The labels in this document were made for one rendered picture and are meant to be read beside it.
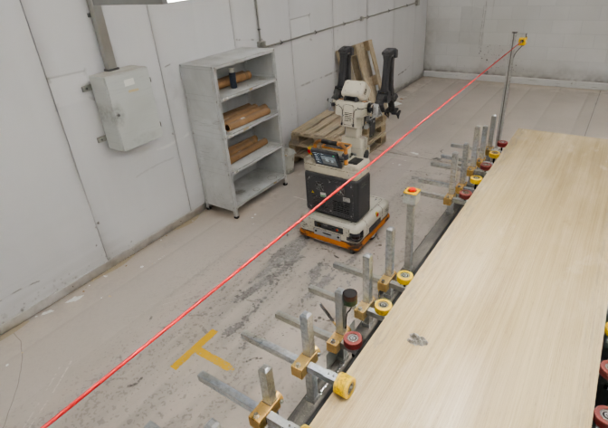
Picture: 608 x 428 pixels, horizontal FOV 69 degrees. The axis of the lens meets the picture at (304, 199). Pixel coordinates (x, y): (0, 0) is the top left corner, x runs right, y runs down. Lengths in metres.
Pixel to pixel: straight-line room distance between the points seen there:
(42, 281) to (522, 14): 8.37
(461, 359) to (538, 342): 0.34
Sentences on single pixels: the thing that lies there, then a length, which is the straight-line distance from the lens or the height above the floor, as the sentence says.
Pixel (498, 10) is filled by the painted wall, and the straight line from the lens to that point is 9.46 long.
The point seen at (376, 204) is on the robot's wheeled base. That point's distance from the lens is 4.19.
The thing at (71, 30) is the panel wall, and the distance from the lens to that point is 3.90.
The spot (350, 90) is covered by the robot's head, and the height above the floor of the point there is 1.32.
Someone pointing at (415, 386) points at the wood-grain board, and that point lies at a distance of 1.85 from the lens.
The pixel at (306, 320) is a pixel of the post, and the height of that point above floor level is 1.16.
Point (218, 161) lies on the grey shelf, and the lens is 4.50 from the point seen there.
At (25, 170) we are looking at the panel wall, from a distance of 3.82.
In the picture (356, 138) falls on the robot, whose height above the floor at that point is 0.90.
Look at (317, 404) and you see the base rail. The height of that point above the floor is 0.70.
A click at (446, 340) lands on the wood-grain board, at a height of 0.90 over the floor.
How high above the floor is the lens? 2.33
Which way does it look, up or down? 28 degrees down
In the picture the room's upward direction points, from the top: 4 degrees counter-clockwise
